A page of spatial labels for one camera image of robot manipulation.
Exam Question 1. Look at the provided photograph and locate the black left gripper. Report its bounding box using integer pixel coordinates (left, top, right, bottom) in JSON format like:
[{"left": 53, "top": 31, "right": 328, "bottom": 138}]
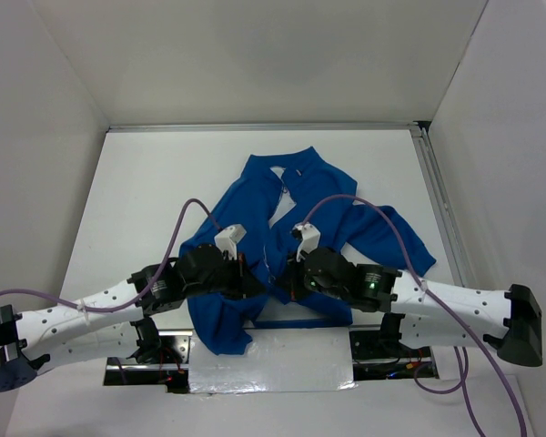
[{"left": 185, "top": 252, "right": 267, "bottom": 300}]

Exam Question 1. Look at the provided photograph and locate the blue jacket white lining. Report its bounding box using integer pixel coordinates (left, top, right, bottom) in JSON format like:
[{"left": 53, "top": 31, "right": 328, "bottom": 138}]
[{"left": 179, "top": 147, "right": 436, "bottom": 355}]

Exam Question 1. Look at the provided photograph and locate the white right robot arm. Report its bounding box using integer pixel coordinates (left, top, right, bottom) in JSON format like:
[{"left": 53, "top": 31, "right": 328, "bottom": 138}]
[{"left": 277, "top": 248, "right": 542, "bottom": 367}]

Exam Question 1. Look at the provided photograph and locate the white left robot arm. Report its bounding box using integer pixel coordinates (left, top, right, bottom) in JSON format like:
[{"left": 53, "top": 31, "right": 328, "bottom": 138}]
[{"left": 0, "top": 244, "right": 266, "bottom": 392}]

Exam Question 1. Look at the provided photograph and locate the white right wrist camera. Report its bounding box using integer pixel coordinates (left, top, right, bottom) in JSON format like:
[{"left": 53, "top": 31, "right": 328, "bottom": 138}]
[{"left": 291, "top": 222, "right": 321, "bottom": 262}]

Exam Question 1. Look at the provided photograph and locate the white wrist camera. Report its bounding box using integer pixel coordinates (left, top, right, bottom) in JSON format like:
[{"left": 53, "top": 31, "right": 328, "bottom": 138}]
[
  {"left": 214, "top": 224, "right": 247, "bottom": 259},
  {"left": 291, "top": 222, "right": 321, "bottom": 262}
]

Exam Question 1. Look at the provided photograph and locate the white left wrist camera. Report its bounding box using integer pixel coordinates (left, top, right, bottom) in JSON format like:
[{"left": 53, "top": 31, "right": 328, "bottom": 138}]
[{"left": 214, "top": 224, "right": 247, "bottom": 259}]

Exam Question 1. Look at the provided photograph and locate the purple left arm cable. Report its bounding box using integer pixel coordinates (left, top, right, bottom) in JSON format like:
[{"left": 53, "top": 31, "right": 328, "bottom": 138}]
[{"left": 0, "top": 198, "right": 224, "bottom": 377}]

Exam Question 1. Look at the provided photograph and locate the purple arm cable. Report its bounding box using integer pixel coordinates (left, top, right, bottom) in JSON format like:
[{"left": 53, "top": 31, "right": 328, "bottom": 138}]
[
  {"left": 299, "top": 194, "right": 529, "bottom": 437},
  {"left": 0, "top": 198, "right": 224, "bottom": 377}
]

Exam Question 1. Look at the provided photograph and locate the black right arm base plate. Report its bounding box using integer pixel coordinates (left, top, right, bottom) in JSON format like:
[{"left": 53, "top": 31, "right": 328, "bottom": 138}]
[{"left": 349, "top": 330, "right": 431, "bottom": 363}]

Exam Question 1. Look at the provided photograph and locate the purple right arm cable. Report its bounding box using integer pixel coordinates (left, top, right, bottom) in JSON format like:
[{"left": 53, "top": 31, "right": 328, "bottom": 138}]
[{"left": 299, "top": 194, "right": 529, "bottom": 437}]

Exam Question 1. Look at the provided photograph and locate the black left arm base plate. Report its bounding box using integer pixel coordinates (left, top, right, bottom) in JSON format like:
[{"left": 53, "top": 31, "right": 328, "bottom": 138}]
[{"left": 107, "top": 330, "right": 193, "bottom": 366}]

